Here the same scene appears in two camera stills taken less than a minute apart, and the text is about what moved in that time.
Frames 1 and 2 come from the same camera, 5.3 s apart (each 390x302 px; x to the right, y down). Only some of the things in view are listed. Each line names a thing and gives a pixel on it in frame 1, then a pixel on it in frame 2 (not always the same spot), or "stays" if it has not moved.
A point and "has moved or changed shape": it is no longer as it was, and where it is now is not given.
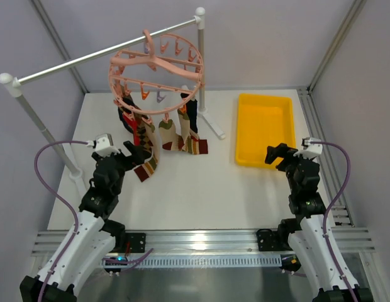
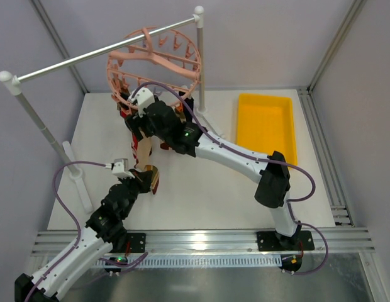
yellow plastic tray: [262, 121] stays
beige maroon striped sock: [195, 145] has moved or changed shape
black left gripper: [120, 158] → [144, 177]
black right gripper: [286, 158] → [132, 121]
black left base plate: [137, 241] stays
